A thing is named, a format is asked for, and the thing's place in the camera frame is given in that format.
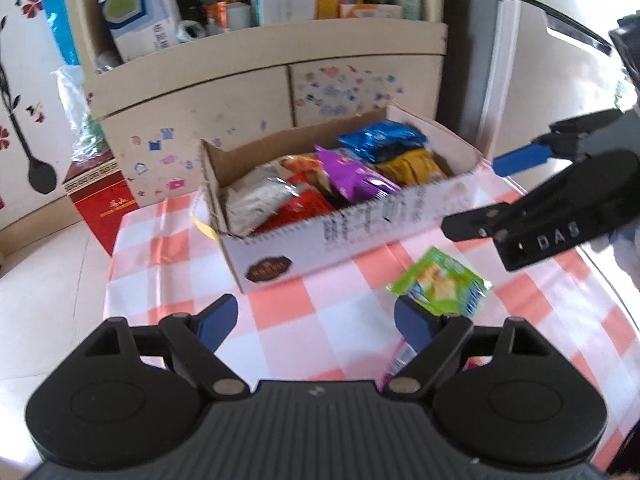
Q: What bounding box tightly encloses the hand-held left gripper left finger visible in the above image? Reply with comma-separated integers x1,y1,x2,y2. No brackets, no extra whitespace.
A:
85,294,251,404

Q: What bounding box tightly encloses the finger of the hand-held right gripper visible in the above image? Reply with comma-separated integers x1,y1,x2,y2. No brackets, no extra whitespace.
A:
492,107,628,177
442,199,526,244

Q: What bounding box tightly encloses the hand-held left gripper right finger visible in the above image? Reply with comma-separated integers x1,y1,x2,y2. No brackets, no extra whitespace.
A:
383,296,551,405

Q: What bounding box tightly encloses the green snack packet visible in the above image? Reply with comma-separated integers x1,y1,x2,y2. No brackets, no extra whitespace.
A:
387,246,493,318

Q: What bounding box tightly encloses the yellow snack packet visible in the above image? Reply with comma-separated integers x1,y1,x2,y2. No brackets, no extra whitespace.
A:
375,149,448,186

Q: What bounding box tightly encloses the white printed cardboard box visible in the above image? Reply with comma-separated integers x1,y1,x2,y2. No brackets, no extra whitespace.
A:
199,102,485,295

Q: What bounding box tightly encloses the blue snack packet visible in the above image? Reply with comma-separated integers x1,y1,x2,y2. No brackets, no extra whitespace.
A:
337,120,427,165

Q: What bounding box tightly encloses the silver snack packet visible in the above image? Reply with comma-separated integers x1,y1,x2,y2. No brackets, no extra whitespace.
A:
225,162,296,236

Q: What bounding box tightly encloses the purple snack packet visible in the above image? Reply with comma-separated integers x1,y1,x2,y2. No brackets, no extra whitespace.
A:
314,145,401,205

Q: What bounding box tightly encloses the red snack packet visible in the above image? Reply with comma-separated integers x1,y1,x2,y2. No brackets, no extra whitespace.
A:
255,175,335,233

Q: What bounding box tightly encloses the pink checkered tablecloth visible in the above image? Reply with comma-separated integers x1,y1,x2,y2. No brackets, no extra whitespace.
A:
102,180,640,461

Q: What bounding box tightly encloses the white refrigerator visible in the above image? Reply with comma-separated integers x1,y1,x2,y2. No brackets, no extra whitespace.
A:
475,0,640,201

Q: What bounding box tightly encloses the red gift box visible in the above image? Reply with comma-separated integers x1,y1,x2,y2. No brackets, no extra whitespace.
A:
65,152,140,258

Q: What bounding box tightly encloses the yellow-white chips bag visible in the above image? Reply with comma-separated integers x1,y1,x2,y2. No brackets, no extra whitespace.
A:
277,154,331,186

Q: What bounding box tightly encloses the flat orange and white box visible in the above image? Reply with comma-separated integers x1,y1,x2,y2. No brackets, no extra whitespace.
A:
340,4,403,20

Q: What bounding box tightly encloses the beige stickered cabinet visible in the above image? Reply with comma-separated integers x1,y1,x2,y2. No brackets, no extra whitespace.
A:
60,0,448,208

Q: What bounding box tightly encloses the clear plastic bag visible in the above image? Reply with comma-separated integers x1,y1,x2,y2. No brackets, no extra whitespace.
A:
50,65,108,161

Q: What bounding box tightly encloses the white cup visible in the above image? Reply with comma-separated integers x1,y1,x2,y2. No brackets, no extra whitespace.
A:
225,2,251,28

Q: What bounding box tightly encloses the blue and white carton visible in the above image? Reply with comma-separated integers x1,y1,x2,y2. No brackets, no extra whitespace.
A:
97,0,182,63

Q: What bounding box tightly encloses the blue plastic bag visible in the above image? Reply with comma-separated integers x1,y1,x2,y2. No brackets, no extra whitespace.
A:
25,0,81,66

